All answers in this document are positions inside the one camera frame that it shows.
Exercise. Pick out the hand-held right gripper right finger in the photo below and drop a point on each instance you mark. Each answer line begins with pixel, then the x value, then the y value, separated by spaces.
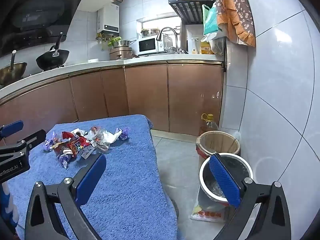
pixel 223 180

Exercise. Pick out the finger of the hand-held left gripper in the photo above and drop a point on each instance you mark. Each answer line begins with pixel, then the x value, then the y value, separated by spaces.
pixel 11 128
pixel 35 137

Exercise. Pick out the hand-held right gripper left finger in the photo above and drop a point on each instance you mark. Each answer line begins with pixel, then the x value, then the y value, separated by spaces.
pixel 91 177

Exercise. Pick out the purple candy wrapper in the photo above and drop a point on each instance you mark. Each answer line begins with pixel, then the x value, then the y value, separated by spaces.
pixel 48 141
pixel 65 160

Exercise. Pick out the white rimmed steel bin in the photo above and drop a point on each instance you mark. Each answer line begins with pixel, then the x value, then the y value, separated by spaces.
pixel 230 166

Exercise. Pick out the black white wrapper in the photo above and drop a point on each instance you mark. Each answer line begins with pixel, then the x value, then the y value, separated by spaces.
pixel 78 132

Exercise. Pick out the white purple wrapper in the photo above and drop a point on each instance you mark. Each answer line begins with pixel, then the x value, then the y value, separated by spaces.
pixel 120 134

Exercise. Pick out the person's left hand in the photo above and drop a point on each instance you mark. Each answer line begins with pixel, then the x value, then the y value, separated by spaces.
pixel 6 205

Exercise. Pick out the blue towel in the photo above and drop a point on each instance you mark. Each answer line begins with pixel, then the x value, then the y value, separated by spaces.
pixel 125 180

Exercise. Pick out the printed clear plastic bag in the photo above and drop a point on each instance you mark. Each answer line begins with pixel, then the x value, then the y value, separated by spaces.
pixel 207 213

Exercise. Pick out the round wooden bin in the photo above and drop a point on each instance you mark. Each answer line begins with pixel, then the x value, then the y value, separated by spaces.
pixel 217 142

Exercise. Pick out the yellow capped oil bottle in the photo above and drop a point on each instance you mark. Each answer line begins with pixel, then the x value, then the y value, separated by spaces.
pixel 208 125

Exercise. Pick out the brass wok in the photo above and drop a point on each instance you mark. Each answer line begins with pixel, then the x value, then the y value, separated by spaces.
pixel 12 70

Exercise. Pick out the black gas stove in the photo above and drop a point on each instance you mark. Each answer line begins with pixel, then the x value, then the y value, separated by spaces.
pixel 47 70

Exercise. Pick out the black wok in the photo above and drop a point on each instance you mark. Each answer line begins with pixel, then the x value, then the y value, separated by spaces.
pixel 52 57

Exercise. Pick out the copper kitchen cabinet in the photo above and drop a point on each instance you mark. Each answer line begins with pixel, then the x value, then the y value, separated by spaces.
pixel 145 92

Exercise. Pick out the black range hood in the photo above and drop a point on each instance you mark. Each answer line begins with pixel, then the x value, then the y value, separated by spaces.
pixel 32 17

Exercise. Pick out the brass heater pipes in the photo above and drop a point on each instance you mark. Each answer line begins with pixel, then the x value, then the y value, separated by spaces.
pixel 103 36

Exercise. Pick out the green leafy vegetable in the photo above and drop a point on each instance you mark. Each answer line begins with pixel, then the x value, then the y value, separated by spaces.
pixel 115 40

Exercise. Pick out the steel saucepan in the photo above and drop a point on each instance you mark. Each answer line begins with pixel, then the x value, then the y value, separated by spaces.
pixel 123 43

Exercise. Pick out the yellow detergent bottle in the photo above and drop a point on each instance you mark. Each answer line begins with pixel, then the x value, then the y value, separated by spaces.
pixel 205 48

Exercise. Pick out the white spray bottle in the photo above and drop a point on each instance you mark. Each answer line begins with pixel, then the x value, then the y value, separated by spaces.
pixel 194 47

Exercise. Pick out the white water heater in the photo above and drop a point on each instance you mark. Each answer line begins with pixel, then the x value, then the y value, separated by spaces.
pixel 108 17

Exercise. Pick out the small white plastic bag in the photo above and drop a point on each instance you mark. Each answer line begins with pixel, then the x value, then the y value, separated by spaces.
pixel 208 37

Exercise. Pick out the white microwave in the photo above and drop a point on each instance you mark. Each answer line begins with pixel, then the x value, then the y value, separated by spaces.
pixel 150 45

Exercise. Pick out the steel faucet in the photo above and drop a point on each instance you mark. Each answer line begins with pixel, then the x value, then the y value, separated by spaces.
pixel 176 40

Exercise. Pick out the steel bowl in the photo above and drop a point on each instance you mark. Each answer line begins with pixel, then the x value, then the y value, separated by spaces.
pixel 150 32

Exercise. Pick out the teal plastic bag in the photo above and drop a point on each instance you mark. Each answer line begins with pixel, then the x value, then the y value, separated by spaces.
pixel 210 22

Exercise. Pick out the kitchen window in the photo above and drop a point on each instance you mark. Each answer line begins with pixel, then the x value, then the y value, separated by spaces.
pixel 150 23

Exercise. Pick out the orange brown floral apron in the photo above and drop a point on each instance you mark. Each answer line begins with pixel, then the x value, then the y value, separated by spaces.
pixel 232 10

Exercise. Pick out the black dish rack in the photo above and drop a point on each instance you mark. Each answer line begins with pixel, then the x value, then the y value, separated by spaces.
pixel 190 10

